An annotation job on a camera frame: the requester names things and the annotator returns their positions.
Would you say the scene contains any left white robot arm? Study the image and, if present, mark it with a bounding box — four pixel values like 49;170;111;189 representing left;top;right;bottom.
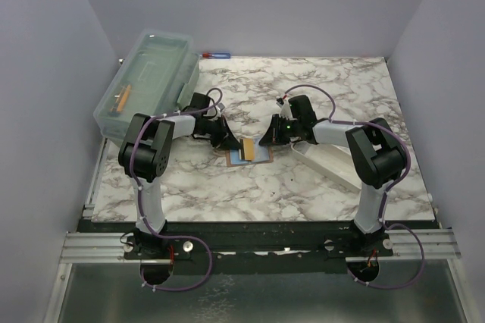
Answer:
118;88;241;259

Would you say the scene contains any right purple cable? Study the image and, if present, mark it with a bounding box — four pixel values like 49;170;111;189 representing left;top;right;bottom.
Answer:
278;84;425;290

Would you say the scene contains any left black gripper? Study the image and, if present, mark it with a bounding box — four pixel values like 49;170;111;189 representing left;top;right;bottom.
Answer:
199;115;243;150

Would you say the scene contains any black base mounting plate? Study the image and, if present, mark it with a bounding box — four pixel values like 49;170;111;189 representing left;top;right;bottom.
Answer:
77;220;395;275

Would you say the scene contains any red blue screwdriver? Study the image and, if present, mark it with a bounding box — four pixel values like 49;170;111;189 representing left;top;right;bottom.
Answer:
200;52;231;59

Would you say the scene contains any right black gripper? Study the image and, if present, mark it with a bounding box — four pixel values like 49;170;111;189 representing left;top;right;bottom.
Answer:
261;114;302;146

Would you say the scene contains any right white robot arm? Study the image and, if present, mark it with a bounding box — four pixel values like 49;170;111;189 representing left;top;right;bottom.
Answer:
259;95;411;256

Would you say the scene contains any gold credit card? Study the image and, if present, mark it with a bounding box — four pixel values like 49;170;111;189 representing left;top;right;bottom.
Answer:
240;138;255;162

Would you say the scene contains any orange tool inside box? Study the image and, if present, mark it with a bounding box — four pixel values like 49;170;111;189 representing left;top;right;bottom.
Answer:
109;84;132;115

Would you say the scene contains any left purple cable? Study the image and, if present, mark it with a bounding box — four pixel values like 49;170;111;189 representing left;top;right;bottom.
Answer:
128;87;224;293

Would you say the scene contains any tan leather card holder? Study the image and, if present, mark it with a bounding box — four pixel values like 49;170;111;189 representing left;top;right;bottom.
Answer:
214;138;274;167

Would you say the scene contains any aluminium rail frame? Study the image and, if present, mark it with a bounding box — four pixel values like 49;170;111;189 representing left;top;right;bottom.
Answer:
61;141;461;265

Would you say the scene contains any clear green plastic box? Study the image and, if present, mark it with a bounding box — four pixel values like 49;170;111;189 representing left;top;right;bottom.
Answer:
94;29;200;146

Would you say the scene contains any white rectangular tray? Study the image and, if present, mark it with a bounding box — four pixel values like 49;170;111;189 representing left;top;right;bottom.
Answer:
291;142;361;193

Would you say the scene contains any purple cable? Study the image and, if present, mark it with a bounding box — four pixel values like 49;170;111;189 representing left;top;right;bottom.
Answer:
128;87;224;293
278;84;425;290

